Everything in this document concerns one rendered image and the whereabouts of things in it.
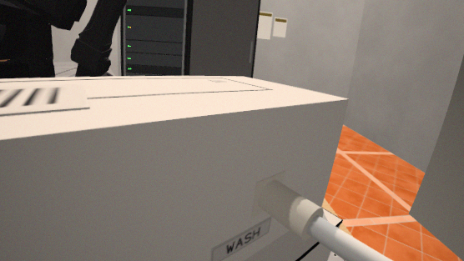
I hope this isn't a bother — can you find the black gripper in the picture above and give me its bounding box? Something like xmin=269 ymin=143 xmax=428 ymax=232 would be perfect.
xmin=7 ymin=59 xmax=55 ymax=78

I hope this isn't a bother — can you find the white cylinder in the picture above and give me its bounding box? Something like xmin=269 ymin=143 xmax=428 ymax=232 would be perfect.
xmin=306 ymin=215 xmax=393 ymax=261

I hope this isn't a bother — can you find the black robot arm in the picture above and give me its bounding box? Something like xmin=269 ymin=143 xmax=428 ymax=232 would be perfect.
xmin=0 ymin=0 xmax=128 ymax=79

